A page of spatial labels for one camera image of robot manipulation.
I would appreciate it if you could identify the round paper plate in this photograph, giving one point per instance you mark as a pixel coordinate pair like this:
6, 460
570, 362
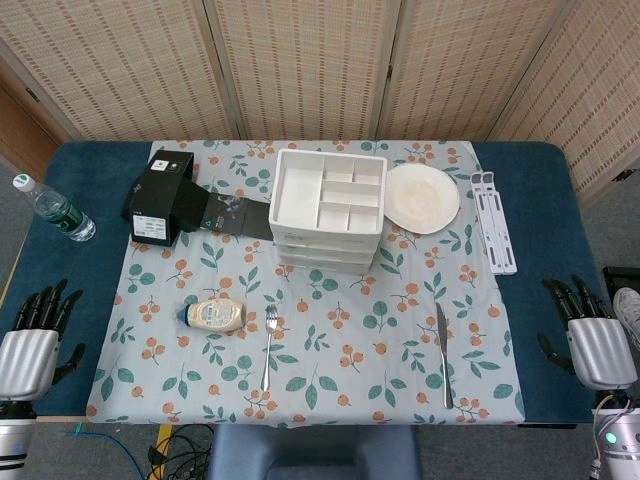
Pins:
422, 197

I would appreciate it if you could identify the white sneaker shoe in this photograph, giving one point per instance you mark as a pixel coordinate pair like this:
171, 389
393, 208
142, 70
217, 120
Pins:
629, 312

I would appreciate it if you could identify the silver table knife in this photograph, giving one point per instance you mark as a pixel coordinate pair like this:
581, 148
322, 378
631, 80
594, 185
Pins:
444, 350

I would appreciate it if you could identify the woven bamboo folding screen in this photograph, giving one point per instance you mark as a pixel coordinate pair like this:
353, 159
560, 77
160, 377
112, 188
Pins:
310, 65

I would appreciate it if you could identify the blue grey padded chair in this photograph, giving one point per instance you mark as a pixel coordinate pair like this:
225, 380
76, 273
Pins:
315, 455

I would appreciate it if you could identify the white folding laptop stand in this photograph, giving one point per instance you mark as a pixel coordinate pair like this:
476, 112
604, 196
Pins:
495, 225

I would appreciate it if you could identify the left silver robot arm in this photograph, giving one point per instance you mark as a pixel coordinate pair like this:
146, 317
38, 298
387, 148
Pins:
12, 440

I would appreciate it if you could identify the clear plastic water bottle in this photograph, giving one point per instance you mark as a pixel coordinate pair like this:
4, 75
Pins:
57, 210

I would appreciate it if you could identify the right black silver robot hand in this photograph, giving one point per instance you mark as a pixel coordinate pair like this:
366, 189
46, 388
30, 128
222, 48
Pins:
600, 350

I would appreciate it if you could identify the mayonnaise squeeze bottle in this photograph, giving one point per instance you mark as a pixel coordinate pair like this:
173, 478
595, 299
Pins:
217, 315

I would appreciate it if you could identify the black frame beside shoe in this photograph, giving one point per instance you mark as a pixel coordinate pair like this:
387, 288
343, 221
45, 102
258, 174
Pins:
617, 277

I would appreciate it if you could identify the black cardboard box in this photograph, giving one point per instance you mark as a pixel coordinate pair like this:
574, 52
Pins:
160, 200

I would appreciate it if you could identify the floral patterned tablecloth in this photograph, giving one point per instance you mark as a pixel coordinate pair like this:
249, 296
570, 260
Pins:
350, 350

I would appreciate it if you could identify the silver metal fork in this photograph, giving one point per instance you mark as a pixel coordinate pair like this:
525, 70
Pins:
269, 345

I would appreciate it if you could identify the brown wooden door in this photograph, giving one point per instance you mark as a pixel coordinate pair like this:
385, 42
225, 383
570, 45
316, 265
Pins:
22, 132

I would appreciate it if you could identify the white drawer organizer box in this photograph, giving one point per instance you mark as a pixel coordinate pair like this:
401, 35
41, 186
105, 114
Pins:
295, 195

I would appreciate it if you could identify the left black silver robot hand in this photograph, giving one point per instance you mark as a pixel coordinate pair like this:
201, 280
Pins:
27, 360

